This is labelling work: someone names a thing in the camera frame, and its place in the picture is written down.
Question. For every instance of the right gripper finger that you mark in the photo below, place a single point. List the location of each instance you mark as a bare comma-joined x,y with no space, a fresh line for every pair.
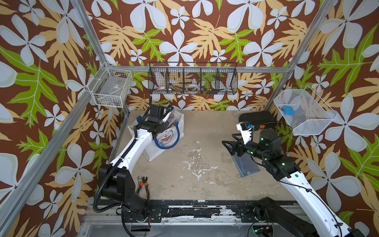
231,146
237,136

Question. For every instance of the white mesh basket right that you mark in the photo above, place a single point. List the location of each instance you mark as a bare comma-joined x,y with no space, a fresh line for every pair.
312,114

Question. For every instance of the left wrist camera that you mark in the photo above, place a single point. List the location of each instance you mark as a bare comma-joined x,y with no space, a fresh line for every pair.
168,111

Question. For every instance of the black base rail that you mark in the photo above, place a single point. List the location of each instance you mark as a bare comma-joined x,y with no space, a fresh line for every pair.
243,211

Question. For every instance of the white canvas tote bag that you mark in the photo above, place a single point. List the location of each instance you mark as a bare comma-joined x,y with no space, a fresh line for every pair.
165,139

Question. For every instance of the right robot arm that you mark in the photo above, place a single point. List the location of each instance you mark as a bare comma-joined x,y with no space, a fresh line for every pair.
323,221

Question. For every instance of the orange handled pliers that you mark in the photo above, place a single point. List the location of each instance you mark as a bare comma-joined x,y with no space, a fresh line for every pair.
143,182

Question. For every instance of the black wire basket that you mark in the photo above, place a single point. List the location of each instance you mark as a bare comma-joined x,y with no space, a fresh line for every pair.
192,78

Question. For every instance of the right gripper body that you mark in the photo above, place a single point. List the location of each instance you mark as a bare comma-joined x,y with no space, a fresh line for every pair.
252,148

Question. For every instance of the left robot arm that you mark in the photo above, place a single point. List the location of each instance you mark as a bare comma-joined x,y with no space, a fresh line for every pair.
116,185

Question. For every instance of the white wire basket left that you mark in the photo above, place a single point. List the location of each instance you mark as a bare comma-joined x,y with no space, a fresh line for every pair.
110,86

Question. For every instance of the black zippered case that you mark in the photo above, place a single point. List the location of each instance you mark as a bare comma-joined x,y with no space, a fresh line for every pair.
259,119

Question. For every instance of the blue small object in basket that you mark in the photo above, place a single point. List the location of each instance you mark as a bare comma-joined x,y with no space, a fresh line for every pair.
288,111

